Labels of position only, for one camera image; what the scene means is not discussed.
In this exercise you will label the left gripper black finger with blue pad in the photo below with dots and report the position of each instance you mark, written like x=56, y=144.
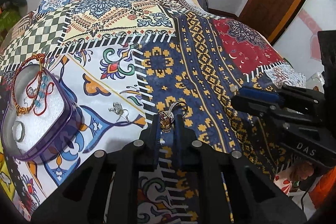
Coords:
x=231, y=189
x=104, y=189

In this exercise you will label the purple heart-shaped tin box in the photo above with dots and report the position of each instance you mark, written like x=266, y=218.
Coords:
x=41, y=117

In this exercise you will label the colourful patchwork bedspread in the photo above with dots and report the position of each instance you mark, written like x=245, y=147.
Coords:
x=155, y=57

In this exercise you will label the yellow cartoon blanket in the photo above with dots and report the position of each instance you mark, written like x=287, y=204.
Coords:
x=6, y=181

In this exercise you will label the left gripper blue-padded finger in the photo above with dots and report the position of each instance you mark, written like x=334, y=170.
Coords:
x=261, y=95

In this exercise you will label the dark grey cushion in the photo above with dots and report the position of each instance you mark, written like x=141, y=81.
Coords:
x=19, y=5

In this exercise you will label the white sliding wardrobe door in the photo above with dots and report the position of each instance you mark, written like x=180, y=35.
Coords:
x=299, y=42

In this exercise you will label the green patterned bag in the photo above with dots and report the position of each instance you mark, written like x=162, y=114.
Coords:
x=8, y=19

